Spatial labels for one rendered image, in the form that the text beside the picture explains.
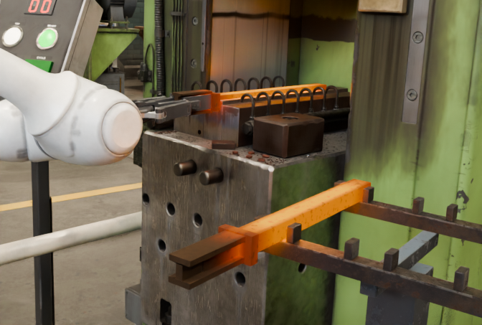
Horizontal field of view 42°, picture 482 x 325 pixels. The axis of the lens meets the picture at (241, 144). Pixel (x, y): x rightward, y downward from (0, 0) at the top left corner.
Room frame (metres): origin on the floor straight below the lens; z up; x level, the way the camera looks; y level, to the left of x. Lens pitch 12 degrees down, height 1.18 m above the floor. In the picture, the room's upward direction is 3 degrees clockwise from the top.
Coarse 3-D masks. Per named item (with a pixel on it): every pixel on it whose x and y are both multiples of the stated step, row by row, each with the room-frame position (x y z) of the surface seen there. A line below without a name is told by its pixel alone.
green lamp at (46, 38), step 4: (44, 32) 1.51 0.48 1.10; (48, 32) 1.50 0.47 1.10; (52, 32) 1.50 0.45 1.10; (40, 36) 1.51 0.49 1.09; (44, 36) 1.50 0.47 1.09; (48, 36) 1.50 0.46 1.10; (52, 36) 1.49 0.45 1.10; (40, 40) 1.50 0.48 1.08; (44, 40) 1.49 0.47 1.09; (48, 40) 1.49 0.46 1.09; (52, 40) 1.49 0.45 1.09; (40, 44) 1.49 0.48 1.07; (44, 44) 1.49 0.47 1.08; (48, 44) 1.49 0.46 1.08
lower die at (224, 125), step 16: (288, 96) 1.38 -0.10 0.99; (304, 96) 1.41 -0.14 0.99; (320, 96) 1.42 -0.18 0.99; (224, 112) 1.23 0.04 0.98; (240, 112) 1.20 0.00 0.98; (256, 112) 1.24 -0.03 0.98; (272, 112) 1.27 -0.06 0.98; (288, 112) 1.31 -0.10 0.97; (304, 112) 1.34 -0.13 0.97; (176, 128) 1.34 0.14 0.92; (192, 128) 1.30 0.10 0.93; (208, 128) 1.26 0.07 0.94; (224, 128) 1.23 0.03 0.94; (240, 128) 1.21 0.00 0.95; (336, 128) 1.43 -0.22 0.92; (240, 144) 1.21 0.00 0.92
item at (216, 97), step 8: (264, 88) 1.38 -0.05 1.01; (272, 88) 1.39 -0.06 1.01; (280, 88) 1.39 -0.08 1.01; (288, 88) 1.40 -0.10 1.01; (296, 88) 1.42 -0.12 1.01; (312, 88) 1.46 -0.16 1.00; (176, 96) 1.19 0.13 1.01; (184, 96) 1.19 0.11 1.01; (216, 96) 1.23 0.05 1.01; (224, 96) 1.26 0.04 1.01; (232, 96) 1.27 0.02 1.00; (240, 96) 1.29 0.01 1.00; (256, 96) 1.32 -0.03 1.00; (216, 104) 1.23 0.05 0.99; (192, 112) 1.20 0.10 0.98; (200, 112) 1.21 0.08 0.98; (208, 112) 1.23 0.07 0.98
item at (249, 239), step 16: (336, 192) 0.83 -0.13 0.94; (352, 192) 0.84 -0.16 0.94; (288, 208) 0.75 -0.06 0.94; (304, 208) 0.76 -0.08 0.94; (320, 208) 0.77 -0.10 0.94; (336, 208) 0.81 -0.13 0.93; (256, 224) 0.69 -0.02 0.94; (272, 224) 0.69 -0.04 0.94; (288, 224) 0.71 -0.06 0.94; (304, 224) 0.74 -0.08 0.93; (208, 240) 0.62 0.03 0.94; (224, 240) 0.62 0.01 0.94; (240, 240) 0.63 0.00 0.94; (256, 240) 0.64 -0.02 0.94; (272, 240) 0.68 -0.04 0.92; (176, 256) 0.57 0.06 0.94; (192, 256) 0.58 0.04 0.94; (208, 256) 0.59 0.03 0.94; (224, 256) 0.62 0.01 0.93; (240, 256) 0.64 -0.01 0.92; (256, 256) 0.64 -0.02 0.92; (176, 272) 0.57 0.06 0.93; (192, 272) 0.58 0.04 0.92; (208, 272) 0.59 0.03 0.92; (224, 272) 0.61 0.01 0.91
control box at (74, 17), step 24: (0, 0) 1.60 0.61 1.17; (24, 0) 1.58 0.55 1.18; (72, 0) 1.54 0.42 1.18; (0, 24) 1.56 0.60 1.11; (24, 24) 1.54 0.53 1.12; (48, 24) 1.52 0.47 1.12; (72, 24) 1.50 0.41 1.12; (96, 24) 1.57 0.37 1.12; (24, 48) 1.50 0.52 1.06; (48, 48) 1.48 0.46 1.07; (72, 48) 1.48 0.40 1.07; (0, 96) 1.47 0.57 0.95
